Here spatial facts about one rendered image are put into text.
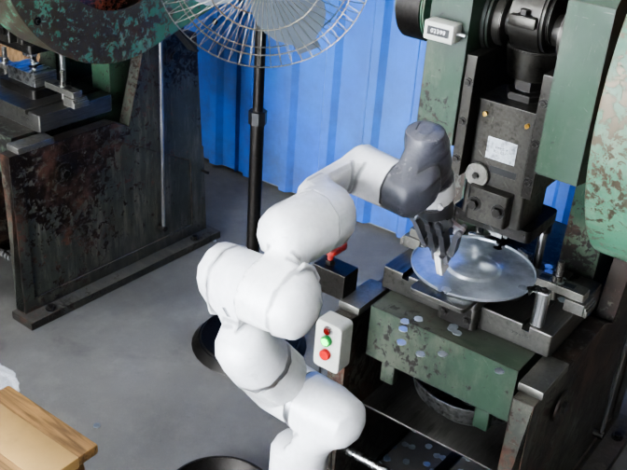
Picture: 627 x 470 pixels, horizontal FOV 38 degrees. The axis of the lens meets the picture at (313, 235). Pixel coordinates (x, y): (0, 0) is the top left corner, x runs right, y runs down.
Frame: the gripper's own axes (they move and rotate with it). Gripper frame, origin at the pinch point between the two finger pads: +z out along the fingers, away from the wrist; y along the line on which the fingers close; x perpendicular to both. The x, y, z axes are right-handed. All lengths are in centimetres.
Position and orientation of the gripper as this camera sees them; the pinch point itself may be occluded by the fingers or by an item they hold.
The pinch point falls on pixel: (441, 260)
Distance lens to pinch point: 197.4
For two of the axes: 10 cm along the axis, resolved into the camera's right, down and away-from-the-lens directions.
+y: 8.1, 3.3, -4.8
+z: 1.8, 6.4, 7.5
